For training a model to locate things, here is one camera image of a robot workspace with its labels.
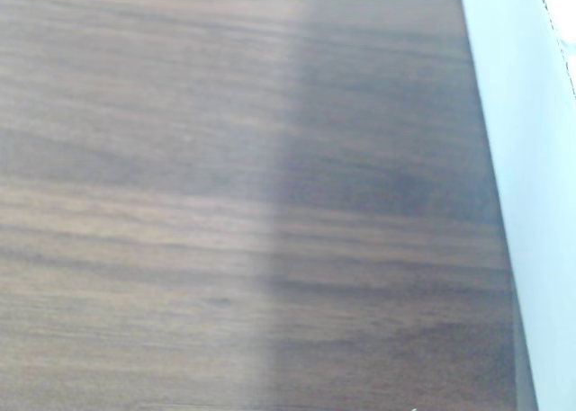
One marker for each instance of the white backdrop sheet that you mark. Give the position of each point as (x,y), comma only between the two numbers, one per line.
(535,114)

